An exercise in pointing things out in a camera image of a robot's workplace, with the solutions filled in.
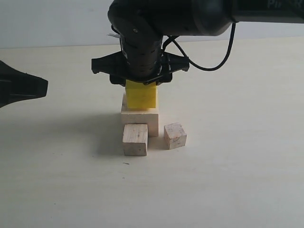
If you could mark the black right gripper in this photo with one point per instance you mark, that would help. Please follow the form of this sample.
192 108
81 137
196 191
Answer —
143 61

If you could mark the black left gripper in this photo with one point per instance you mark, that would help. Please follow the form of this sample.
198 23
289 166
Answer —
18 86

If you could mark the yellow cube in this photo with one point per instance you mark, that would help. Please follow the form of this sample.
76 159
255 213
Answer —
140 96

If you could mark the large wooden cube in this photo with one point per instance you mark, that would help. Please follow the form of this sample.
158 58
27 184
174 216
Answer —
148 116

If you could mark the medium wooden cube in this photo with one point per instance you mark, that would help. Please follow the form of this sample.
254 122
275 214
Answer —
135 139

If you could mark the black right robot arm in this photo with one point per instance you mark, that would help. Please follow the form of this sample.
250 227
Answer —
147 27

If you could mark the small wooden cube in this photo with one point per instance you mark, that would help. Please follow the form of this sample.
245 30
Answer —
174 135

